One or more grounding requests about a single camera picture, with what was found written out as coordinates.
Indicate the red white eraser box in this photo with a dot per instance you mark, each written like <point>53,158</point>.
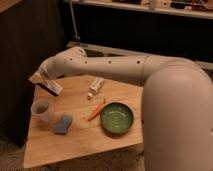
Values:
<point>51,87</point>

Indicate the green bowl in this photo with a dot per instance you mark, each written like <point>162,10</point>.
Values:
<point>116,118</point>

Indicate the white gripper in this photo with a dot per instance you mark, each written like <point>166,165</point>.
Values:
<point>46,73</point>

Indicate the metal lamp pole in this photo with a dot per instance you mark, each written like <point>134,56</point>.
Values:
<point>76,35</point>

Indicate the translucent plastic cup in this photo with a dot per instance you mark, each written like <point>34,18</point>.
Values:
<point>42,110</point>

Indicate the blue sponge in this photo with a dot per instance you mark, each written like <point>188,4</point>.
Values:
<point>63,125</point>

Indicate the wooden shelf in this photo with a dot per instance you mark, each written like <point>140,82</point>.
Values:
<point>187,8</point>

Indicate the wooden table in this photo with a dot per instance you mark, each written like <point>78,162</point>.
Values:
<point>84,137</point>

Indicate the orange carrot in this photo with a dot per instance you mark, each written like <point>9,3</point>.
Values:
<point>97,110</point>

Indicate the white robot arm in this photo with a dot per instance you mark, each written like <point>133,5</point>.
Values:
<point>177,103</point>

